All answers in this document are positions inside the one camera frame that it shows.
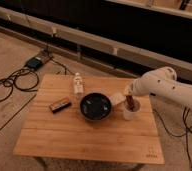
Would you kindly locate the beige round lid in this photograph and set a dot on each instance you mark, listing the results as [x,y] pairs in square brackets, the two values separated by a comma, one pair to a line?
[117,98]

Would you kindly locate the small brown box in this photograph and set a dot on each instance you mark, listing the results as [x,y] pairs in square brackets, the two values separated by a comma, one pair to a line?
[60,105]

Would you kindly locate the black power adapter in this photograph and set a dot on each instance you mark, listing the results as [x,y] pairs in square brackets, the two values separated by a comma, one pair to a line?
[34,63]

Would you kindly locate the white ceramic cup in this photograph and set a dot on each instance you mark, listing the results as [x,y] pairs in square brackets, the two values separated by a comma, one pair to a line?
[129,113]

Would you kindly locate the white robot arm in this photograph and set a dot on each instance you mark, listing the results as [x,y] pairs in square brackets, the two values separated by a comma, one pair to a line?
[162,82]

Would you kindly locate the wooden table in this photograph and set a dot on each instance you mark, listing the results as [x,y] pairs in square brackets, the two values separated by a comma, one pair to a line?
[66,134]

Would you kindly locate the black bowl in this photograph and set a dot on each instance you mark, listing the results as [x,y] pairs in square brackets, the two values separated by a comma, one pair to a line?
[95,106]

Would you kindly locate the brown dried pepper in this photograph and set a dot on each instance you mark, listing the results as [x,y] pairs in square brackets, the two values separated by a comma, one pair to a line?
[130,102]

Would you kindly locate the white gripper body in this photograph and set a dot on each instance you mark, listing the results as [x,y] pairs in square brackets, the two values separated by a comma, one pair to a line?
[127,91]

